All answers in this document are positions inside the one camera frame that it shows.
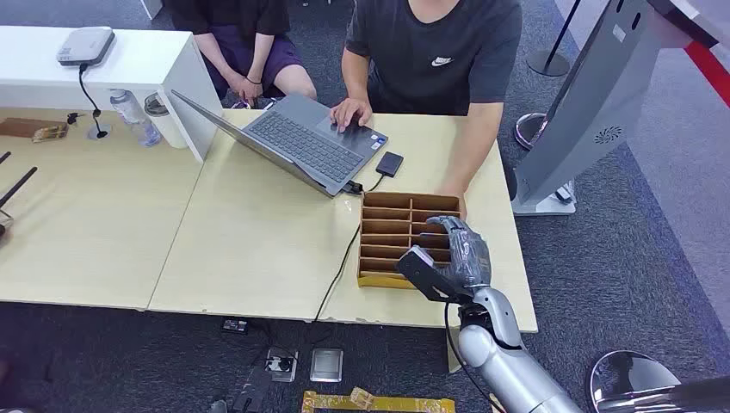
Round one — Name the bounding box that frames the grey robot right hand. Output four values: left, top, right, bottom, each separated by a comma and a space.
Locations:
424, 215, 492, 293

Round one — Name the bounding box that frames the person's right hand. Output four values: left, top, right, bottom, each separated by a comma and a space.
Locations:
330, 97, 374, 134

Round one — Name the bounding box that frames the person's left hand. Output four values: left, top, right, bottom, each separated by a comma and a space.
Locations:
437, 187, 468, 221

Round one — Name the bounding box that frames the brown cardboard card organizer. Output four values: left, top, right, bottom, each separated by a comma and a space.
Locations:
356, 191, 462, 291

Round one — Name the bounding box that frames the person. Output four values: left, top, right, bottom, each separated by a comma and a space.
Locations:
164, 0, 319, 110
329, 0, 524, 221

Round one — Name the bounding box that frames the grey laptop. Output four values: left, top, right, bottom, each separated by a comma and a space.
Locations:
170, 89, 390, 199

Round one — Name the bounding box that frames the black external drive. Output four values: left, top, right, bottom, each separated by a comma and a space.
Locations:
374, 151, 405, 179

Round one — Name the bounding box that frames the chrome stanchion base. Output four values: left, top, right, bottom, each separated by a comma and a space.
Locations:
513, 111, 550, 151

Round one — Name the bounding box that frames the grey kiosk stand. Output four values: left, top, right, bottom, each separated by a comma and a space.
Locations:
510, 0, 721, 217

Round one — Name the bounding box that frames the black stanchion pole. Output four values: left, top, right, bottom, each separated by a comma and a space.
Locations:
525, 0, 584, 78

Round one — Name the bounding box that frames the silver floor plate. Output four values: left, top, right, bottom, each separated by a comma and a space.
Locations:
308, 347, 345, 384

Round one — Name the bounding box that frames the white cup with lid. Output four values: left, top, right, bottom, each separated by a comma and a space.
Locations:
143, 92, 190, 151

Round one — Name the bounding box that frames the chrome round chair base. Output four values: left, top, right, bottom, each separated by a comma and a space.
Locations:
589, 349, 730, 413

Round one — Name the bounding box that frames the white cabinet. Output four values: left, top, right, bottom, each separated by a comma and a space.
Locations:
0, 25, 225, 164

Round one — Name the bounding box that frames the clear plastic water bottle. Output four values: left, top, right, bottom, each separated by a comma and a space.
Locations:
108, 88, 163, 149

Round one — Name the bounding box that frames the silver floor socket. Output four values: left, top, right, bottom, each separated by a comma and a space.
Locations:
264, 346, 300, 384

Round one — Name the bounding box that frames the grey router box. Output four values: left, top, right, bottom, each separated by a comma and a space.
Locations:
55, 27, 116, 68

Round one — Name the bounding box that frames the brown wooden block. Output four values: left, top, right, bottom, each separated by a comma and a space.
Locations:
0, 117, 70, 145

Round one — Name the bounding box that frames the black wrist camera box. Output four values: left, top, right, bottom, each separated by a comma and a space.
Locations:
396, 245, 475, 305

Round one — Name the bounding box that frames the black laptop power cable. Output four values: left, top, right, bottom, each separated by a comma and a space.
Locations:
312, 181, 364, 324

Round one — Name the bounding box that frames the yellow tape frame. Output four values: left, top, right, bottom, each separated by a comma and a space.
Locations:
300, 386, 457, 413

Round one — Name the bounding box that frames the black router cable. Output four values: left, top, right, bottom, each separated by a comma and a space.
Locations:
77, 63, 110, 139

